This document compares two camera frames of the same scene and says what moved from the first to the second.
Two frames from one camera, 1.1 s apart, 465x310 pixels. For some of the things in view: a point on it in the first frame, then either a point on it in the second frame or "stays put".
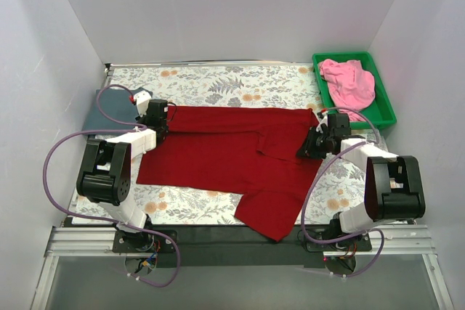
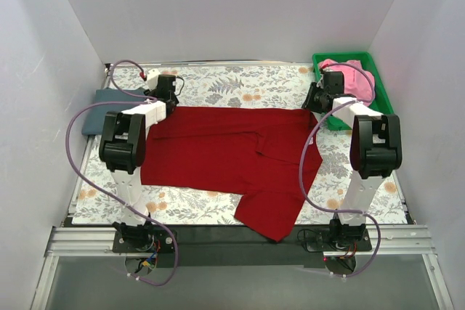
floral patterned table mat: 253,86 stays put
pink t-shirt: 352,86 stays put
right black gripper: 311,145 -> 314,99
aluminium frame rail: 387,241 stays put
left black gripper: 162,121 -> 168,104
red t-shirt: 255,151 stays put
